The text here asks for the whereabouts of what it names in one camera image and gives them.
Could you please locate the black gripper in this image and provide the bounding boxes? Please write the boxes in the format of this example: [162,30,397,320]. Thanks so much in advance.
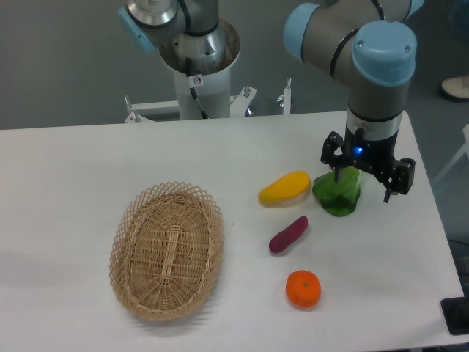
[320,128,416,203]

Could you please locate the purple sweet potato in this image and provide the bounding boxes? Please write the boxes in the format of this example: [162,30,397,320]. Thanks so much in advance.
[268,216,309,254]

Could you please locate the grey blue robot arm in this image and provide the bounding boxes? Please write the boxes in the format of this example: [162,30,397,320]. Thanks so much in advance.
[118,1,421,196]

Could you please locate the green bok choy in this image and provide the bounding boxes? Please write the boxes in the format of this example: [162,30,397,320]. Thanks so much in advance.
[312,166,363,217]

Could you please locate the yellow mango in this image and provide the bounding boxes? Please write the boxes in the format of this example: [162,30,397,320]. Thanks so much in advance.
[258,170,311,207]

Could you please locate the beige shoe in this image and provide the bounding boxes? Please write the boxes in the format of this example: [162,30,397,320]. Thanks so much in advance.
[440,75,469,102]

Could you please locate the orange tangerine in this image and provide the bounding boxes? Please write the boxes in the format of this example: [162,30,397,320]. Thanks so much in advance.
[285,270,322,308]

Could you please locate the black device at table edge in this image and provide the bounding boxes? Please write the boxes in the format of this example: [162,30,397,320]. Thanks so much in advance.
[440,297,468,336]

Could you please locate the woven wicker basket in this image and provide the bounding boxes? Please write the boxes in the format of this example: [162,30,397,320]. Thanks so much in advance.
[109,182,224,321]

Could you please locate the white frame at right edge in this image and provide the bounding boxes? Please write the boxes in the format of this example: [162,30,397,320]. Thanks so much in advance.
[432,124,469,188]

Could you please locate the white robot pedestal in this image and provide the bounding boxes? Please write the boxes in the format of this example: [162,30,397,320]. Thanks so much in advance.
[159,19,240,120]

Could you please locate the black cable with tag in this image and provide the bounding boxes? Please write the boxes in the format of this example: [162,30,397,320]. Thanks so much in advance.
[184,57,210,120]

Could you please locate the white metal base frame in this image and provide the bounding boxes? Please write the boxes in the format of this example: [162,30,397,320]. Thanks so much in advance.
[123,77,294,124]

